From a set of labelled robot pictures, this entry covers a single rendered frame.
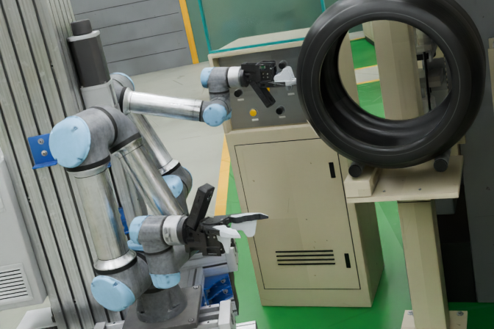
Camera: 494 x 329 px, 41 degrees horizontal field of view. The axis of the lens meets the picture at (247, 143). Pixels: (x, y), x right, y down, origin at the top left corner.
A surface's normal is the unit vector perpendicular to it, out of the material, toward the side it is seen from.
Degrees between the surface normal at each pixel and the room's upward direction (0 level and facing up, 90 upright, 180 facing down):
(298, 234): 90
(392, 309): 0
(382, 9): 79
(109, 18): 90
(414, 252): 90
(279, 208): 90
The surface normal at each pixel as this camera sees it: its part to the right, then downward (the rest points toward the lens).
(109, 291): -0.40, 0.45
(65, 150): -0.45, 0.21
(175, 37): 0.00, 0.28
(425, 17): -0.25, 0.18
